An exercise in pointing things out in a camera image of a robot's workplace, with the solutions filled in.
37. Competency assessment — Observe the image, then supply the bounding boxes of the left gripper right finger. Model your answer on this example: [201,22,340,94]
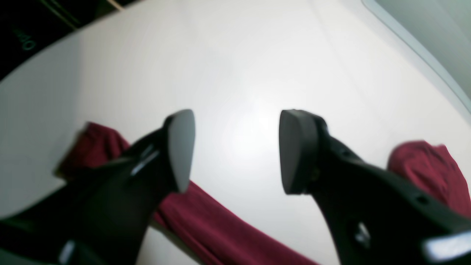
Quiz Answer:
[278,109,471,265]

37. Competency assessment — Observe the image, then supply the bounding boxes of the white bin at corner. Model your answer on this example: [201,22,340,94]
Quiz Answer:
[363,0,471,110]

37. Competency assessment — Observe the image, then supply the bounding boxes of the dark red t-shirt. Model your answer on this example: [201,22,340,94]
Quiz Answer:
[57,122,471,265]

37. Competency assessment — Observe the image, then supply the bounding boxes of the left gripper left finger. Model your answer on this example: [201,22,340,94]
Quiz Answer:
[0,109,195,265]

